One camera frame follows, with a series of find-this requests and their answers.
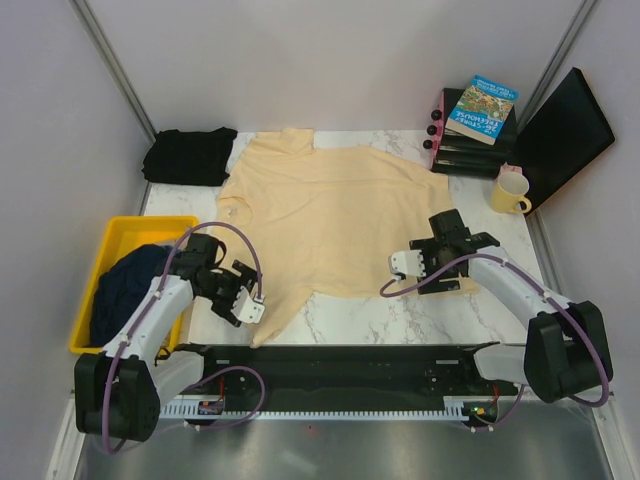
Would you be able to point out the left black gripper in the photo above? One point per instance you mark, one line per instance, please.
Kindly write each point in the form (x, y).
(245, 279)

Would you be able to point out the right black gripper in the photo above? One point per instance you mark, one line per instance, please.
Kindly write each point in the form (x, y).
(427, 246)

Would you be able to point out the cream yellow t-shirt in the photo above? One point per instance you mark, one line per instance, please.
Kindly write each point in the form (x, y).
(324, 220)

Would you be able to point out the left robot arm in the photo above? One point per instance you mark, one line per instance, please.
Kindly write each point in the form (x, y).
(121, 390)

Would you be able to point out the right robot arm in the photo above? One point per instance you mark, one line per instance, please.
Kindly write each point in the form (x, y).
(566, 352)

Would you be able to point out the yellow ceramic mug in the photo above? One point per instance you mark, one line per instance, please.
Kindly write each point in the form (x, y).
(509, 194)

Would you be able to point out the black box with knobs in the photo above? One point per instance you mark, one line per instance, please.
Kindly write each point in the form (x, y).
(452, 153)

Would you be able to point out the small pink box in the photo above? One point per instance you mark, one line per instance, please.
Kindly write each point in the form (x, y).
(507, 168)

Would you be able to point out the navy blue t-shirt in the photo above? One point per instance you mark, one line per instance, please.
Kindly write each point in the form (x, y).
(121, 289)

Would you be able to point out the yellow plastic bin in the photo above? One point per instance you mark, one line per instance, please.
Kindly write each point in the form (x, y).
(123, 234)

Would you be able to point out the folded black t-shirt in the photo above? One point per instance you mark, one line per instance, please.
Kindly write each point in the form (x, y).
(197, 158)

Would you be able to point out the colourful treehouse book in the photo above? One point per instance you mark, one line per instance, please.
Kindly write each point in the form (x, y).
(482, 110)

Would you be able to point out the black flat panel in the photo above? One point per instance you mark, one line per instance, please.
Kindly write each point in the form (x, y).
(567, 132)

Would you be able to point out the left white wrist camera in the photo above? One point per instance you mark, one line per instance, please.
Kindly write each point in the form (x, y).
(247, 310)

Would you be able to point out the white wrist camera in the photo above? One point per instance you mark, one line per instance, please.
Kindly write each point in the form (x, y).
(247, 310)
(407, 263)

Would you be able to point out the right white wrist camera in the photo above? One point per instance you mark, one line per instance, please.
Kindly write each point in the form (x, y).
(407, 263)

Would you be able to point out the white slotted cable duct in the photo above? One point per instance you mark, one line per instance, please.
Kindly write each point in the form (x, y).
(192, 409)

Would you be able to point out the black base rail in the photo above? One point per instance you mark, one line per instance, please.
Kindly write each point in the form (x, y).
(341, 379)

